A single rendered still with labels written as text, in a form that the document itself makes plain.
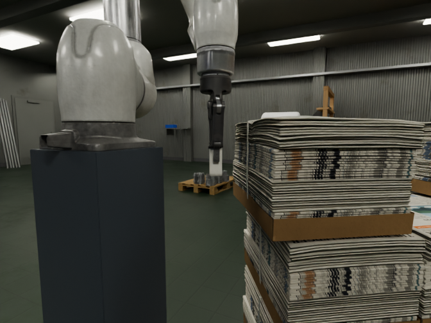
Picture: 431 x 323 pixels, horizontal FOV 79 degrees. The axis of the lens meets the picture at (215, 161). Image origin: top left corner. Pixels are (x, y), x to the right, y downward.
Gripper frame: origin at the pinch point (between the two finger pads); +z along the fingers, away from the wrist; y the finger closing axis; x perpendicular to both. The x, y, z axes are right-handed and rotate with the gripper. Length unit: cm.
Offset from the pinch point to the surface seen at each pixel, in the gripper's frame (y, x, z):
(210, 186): 367, -36, 82
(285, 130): -19.5, -9.8, -7.5
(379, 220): -19.2, -29.3, 9.5
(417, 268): -19.2, -38.4, 19.8
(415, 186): 14, -69, 11
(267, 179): -16.1, -8.0, 1.8
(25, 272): 137, 125, 96
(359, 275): -18.7, -26.2, 20.9
